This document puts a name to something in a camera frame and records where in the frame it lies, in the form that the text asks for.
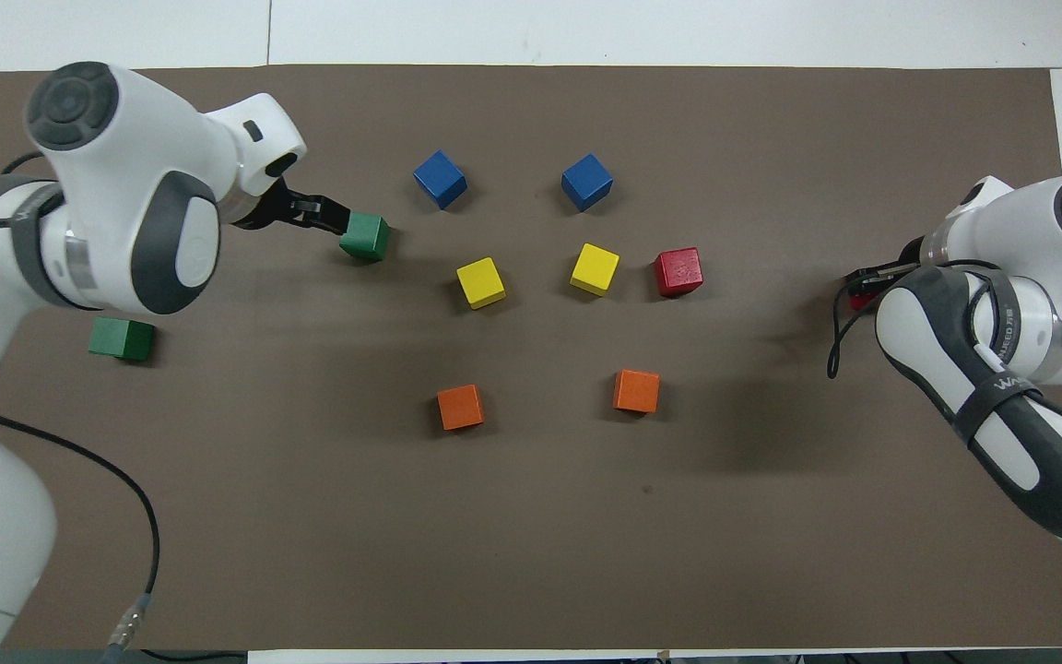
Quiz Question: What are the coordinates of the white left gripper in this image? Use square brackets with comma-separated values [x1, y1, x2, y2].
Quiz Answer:
[202, 91, 352, 235]

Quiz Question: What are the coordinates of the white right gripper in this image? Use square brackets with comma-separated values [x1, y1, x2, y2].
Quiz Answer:
[843, 174, 1017, 298]

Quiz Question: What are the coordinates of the green wooden cube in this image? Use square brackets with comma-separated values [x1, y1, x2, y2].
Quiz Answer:
[338, 210, 393, 264]
[88, 317, 157, 362]

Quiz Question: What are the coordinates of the blue wooden cube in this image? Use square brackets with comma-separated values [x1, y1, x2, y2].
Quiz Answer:
[560, 152, 615, 214]
[412, 149, 469, 211]

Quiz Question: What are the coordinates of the yellow wooden cube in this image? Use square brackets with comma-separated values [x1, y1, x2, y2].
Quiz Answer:
[455, 256, 508, 311]
[569, 243, 621, 298]

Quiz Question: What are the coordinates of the orange wooden cube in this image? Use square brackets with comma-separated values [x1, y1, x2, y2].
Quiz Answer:
[436, 384, 486, 433]
[612, 369, 661, 415]

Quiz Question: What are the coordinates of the brown paper table mat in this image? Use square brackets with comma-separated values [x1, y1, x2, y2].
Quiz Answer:
[0, 63, 1062, 652]

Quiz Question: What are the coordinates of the black velcro cable strap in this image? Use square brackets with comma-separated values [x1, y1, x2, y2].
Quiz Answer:
[10, 180, 71, 310]
[950, 372, 1045, 445]
[969, 270, 1022, 370]

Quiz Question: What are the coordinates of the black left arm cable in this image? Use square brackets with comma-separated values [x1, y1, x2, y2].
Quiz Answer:
[0, 152, 163, 651]

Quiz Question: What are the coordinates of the black floor cable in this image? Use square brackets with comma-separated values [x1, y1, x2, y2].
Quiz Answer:
[139, 648, 248, 664]

